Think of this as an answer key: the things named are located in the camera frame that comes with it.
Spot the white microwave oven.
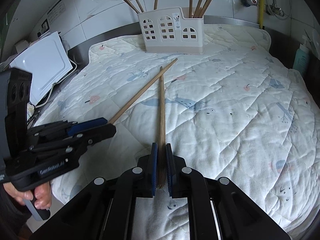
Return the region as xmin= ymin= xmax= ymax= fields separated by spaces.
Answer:
xmin=9 ymin=31 xmax=73 ymax=105

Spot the water valve red knob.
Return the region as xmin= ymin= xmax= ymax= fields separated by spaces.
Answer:
xmin=240 ymin=0 xmax=258 ymax=7

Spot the wall power socket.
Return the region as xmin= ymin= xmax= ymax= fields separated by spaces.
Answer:
xmin=41 ymin=19 xmax=49 ymax=34

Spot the white plastic utensil holder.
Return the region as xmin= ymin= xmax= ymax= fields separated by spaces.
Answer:
xmin=138 ymin=7 xmax=204 ymax=54

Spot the white quilted mat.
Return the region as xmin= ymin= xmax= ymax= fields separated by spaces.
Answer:
xmin=37 ymin=24 xmax=319 ymax=239

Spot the teal spray bottle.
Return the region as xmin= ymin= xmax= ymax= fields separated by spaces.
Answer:
xmin=293 ymin=44 xmax=309 ymax=75

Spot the person's left hand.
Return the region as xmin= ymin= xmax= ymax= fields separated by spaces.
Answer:
xmin=3 ymin=182 xmax=52 ymax=210

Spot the yellow gas hose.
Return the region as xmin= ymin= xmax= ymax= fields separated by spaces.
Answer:
xmin=258 ymin=0 xmax=266 ymax=29

